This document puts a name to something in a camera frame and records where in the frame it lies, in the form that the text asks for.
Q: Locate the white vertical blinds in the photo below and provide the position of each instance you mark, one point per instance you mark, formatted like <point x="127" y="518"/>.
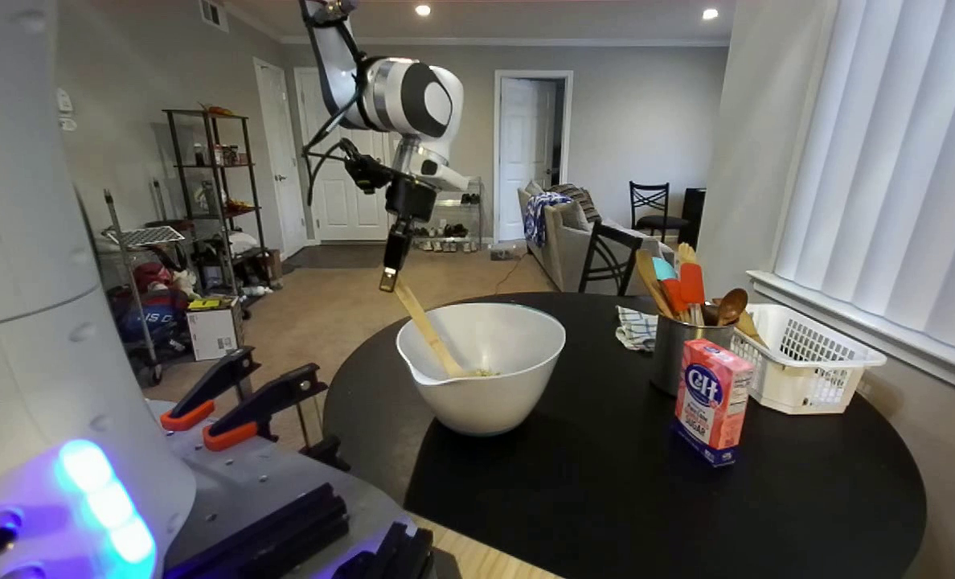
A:
<point x="904" y="181"/>

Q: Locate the black metal shelf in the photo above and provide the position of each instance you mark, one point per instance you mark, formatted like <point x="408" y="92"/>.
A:
<point x="213" y="195"/>

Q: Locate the black metal dining chair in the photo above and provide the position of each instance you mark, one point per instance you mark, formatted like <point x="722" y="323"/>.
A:
<point x="607" y="259"/>

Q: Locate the red spatula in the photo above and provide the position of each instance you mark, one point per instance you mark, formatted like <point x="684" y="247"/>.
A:
<point x="685" y="290"/>

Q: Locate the pink sugar box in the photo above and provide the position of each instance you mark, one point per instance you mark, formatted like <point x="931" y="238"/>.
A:
<point x="713" y="403"/>

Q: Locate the white bowl with teal band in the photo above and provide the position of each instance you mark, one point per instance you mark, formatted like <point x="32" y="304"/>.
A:
<point x="488" y="406"/>

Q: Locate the wooden spoon in cup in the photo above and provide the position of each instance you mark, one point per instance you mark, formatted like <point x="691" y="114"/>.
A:
<point x="731" y="308"/>

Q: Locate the round black table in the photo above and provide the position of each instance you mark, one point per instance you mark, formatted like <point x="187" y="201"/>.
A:
<point x="626" y="504"/>

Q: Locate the blue white patterned blanket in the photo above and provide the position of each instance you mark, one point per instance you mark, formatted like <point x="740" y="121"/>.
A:
<point x="545" y="213"/>

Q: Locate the recessed ceiling light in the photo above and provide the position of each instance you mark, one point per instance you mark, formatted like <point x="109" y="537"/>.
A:
<point x="423" y="10"/>
<point x="710" y="14"/>

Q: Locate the grey sofa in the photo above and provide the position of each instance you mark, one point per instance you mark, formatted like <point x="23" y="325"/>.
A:
<point x="566" y="243"/>

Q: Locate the metal utensil cup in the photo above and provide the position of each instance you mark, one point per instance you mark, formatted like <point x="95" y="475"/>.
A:
<point x="669" y="355"/>

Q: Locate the white panel entry door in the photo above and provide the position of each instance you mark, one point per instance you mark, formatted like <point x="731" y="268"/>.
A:
<point x="284" y="163"/>

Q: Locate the wooden mixing spoon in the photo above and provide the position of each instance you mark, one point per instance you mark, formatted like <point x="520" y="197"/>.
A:
<point x="430" y="333"/>

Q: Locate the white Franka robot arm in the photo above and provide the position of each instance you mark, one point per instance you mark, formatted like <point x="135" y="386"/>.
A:
<point x="27" y="323"/>

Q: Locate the black clamp with orange tip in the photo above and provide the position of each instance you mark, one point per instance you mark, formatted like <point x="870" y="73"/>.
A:
<point x="267" y="403"/>
<point x="213" y="385"/>

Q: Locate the white cardboard box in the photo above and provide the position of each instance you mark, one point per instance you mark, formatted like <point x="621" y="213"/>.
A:
<point x="212" y="336"/>

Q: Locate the white interior door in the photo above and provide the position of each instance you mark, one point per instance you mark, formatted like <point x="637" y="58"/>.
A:
<point x="517" y="163"/>

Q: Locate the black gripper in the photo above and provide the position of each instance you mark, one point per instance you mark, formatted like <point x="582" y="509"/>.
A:
<point x="408" y="213"/>

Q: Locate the teal spatula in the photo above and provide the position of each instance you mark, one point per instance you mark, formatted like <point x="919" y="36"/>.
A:
<point x="663" y="268"/>

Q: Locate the white plastic basket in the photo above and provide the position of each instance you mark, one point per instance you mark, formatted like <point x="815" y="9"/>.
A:
<point x="810" y="366"/>

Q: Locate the glass shoe rack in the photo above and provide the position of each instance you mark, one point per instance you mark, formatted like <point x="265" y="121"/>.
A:
<point x="460" y="221"/>

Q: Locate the wooden flat spatula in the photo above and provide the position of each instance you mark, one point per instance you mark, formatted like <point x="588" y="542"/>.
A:
<point x="653" y="286"/>

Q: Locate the cluttered utility cart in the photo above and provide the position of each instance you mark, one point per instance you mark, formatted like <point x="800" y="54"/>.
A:
<point x="143" y="300"/>

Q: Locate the grey mounting plate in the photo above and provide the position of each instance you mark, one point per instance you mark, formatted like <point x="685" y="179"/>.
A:
<point x="271" y="471"/>

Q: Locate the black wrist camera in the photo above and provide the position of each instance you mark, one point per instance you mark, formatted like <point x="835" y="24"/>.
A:
<point x="369" y="173"/>

